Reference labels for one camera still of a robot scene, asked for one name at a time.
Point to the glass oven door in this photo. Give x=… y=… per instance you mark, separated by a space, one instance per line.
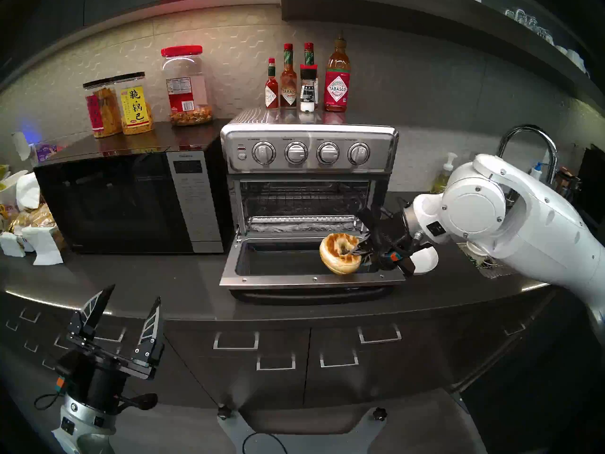
x=283 y=282

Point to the white tissue paper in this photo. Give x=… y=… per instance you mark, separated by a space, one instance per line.
x=28 y=190

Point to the yellow hand soap dispenser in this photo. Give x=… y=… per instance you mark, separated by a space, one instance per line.
x=444 y=178

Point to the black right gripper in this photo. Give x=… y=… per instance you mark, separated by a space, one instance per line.
x=390 y=238

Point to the white bowl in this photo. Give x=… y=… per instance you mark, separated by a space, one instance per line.
x=9 y=183

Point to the black microwave oven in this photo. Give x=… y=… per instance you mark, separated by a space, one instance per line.
x=118 y=202

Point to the medium orange Tabasco bottle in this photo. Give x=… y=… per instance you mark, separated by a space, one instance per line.
x=289 y=93

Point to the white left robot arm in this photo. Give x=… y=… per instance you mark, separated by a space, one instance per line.
x=80 y=427

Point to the white wall dispenser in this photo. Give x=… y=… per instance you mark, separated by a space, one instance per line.
x=21 y=145

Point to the red lid plastic jar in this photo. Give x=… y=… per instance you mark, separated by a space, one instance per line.
x=186 y=93

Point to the red label snack jar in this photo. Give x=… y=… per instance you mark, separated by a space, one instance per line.
x=99 y=112

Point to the bagged bread loaf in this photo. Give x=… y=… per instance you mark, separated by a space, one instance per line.
x=40 y=219

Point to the silver oven knob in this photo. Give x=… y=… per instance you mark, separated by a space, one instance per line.
x=328 y=153
x=359 y=153
x=296 y=153
x=263 y=153

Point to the black frame knob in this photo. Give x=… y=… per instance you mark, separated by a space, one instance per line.
x=224 y=412
x=379 y=414

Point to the green label Tabasco bottle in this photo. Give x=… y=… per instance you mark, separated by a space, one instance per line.
x=308 y=55

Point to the yellow label snack jar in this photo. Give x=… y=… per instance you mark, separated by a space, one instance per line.
x=134 y=108

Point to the silver toaster oven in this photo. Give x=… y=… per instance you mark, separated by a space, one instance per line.
x=312 y=131

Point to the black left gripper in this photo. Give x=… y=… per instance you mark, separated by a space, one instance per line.
x=94 y=377

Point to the black coffee machine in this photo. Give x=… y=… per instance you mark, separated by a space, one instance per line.
x=594 y=183

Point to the white lidded paper cup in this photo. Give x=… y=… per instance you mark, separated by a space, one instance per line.
x=476 y=250

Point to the dark wall shelf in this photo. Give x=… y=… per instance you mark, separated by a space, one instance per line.
x=401 y=18

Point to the dark upper cabinet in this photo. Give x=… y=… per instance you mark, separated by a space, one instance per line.
x=142 y=4

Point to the white round plate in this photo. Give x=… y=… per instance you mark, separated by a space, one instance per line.
x=427 y=261

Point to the copper glass french press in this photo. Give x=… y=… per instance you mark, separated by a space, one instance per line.
x=567 y=181

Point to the large Tabasco bottle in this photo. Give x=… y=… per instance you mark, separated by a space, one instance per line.
x=337 y=89

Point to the large white paper sheet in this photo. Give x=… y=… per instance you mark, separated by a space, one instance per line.
x=45 y=245

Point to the foil lined crumb tray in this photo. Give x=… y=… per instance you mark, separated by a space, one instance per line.
x=302 y=226

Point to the small Tabasco bottle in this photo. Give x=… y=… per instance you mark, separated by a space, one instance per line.
x=272 y=96

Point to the dark base cabinet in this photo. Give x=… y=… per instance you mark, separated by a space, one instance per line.
x=283 y=387

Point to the grey robot base frame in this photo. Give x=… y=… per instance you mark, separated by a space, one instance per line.
x=232 y=436

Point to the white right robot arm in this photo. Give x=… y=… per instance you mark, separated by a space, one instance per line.
x=520 y=221

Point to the chrome gooseneck faucet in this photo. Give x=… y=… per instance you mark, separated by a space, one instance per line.
x=524 y=128

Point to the toasted bagel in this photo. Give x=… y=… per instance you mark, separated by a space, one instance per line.
x=333 y=257

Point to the white mug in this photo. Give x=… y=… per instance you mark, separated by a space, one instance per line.
x=575 y=58
x=562 y=49

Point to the black salt grinder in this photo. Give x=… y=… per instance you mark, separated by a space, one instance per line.
x=308 y=93

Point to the small white paper sheet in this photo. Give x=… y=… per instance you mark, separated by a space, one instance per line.
x=12 y=245

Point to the white bottle blue cap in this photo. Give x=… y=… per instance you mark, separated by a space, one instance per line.
x=536 y=170

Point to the purple snack package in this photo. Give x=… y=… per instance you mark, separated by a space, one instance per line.
x=47 y=150

